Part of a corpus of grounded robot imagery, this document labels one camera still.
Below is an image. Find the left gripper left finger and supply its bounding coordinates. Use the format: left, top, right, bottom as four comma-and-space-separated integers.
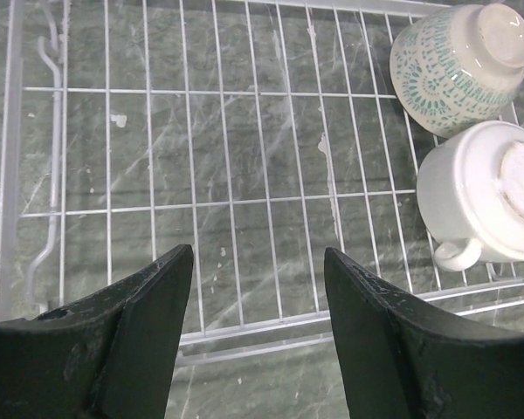
0, 244, 194, 418

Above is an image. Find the white wire dish rack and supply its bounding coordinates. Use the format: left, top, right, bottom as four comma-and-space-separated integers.
0, 1, 524, 364

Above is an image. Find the green patterned bowl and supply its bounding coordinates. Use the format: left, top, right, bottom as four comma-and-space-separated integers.
390, 3, 524, 138

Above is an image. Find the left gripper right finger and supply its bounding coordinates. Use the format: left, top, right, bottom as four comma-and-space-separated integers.
324, 247, 524, 418

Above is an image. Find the white handled bowl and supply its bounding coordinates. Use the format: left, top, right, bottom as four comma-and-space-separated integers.
417, 120, 524, 271

